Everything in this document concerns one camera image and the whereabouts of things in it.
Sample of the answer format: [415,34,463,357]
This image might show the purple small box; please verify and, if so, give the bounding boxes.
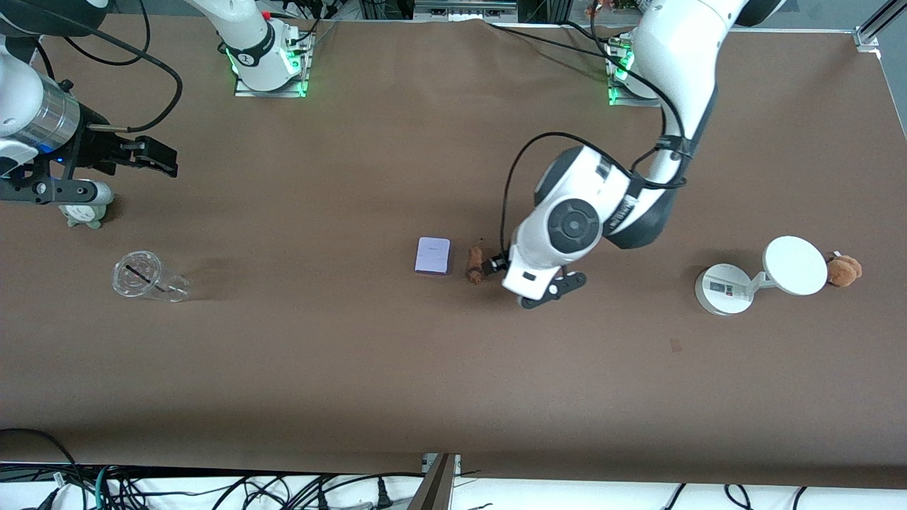
[415,237,452,276]

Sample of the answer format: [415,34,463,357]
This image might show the grey totoro plush toy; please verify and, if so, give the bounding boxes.
[58,202,111,230]

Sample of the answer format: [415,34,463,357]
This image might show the clear plastic cup with lid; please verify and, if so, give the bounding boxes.
[111,250,191,304]

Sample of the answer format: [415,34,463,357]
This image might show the brown table cover sheet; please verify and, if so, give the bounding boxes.
[0,14,907,489]

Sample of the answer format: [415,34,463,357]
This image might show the dark brown beam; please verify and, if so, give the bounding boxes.
[407,455,456,510]

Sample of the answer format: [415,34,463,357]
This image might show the white round-head desk lamp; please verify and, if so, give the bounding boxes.
[694,235,830,317]

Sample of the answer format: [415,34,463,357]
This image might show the brown bear plush toy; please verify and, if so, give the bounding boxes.
[826,251,864,288]

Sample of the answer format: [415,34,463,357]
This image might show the grey metal box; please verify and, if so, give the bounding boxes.
[415,0,518,22]

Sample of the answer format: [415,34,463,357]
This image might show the black left camera cable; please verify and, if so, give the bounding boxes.
[499,131,692,259]

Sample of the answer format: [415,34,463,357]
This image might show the black camera cable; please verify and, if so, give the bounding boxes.
[499,131,692,259]
[0,0,185,135]

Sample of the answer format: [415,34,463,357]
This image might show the black right camera cable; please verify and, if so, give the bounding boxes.
[0,0,185,135]

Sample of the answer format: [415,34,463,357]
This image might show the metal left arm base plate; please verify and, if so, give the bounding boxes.
[606,35,663,108]

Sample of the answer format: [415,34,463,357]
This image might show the long black base cable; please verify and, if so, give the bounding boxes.
[485,21,621,64]

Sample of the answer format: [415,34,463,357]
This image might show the thick black arc cable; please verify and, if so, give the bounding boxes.
[0,427,86,510]

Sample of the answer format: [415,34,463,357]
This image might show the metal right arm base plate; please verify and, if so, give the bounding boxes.
[234,32,312,98]

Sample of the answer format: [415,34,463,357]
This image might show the aluminium frame corner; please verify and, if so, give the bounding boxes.
[854,0,907,52]

